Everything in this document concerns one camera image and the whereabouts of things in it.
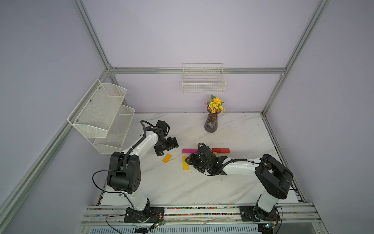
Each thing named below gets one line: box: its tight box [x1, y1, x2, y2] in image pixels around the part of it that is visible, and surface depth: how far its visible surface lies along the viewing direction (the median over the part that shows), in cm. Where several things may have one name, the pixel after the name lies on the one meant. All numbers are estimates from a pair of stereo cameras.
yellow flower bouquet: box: [204, 94, 226, 115], surface depth 93 cm
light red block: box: [220, 148, 231, 154], surface depth 99 cm
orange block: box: [162, 153, 172, 164], surface depth 97 cm
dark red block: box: [211, 148, 222, 153], surface depth 99 cm
